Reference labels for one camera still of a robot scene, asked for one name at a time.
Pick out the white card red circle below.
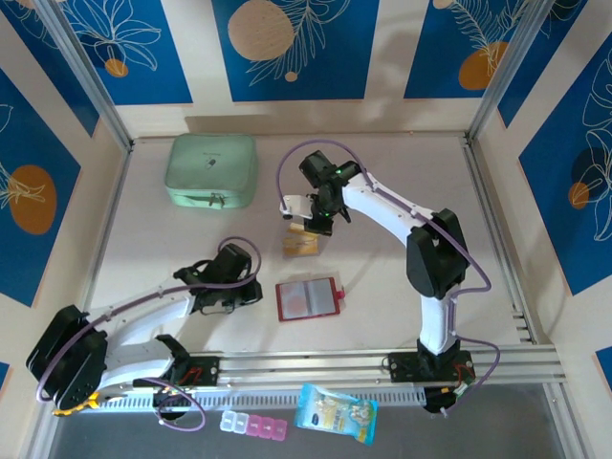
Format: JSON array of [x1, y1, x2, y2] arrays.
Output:
[[279, 282, 310, 317]]

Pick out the red leather card holder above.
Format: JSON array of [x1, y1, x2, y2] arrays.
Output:
[[274, 274, 346, 323]]

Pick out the clear plastic box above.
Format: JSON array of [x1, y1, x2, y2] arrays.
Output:
[[281, 222, 322, 259]]

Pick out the mint green zip pouch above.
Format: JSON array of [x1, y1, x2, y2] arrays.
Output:
[[164, 133, 259, 211]]

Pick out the clear and pink pill organizer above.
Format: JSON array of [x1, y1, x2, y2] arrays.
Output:
[[219, 409, 289, 442]]

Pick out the black connector block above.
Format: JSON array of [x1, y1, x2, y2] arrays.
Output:
[[423, 385, 472, 417], [152, 387, 196, 416]]

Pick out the blue wet wipes packet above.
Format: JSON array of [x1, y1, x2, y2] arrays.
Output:
[[293, 382, 380, 448]]

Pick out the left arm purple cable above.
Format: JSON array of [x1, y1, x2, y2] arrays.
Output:
[[36, 236, 263, 434]]

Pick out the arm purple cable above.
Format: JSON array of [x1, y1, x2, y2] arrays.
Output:
[[277, 139, 502, 418], [36, 236, 263, 434]]

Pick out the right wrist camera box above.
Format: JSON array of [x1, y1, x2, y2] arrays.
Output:
[[280, 193, 315, 221]]

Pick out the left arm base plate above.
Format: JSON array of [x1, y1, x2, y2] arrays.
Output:
[[132, 354, 221, 388]]

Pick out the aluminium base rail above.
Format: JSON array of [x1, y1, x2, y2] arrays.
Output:
[[40, 351, 570, 393]]

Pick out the white slotted cable duct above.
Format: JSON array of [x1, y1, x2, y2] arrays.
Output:
[[98, 385, 427, 413]]

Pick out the aluminium table side rail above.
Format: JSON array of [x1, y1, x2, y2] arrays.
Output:
[[461, 136, 536, 344], [71, 142, 135, 355]]

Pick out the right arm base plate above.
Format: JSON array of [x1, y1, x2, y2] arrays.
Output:
[[387, 351, 477, 383]]

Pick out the yellow handled pliers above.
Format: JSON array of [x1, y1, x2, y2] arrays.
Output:
[[52, 391, 128, 417]]

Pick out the aluminium frame post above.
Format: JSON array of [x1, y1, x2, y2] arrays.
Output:
[[33, 0, 134, 150], [464, 0, 556, 144]]

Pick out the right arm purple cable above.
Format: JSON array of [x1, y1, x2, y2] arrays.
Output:
[[277, 139, 502, 418]]

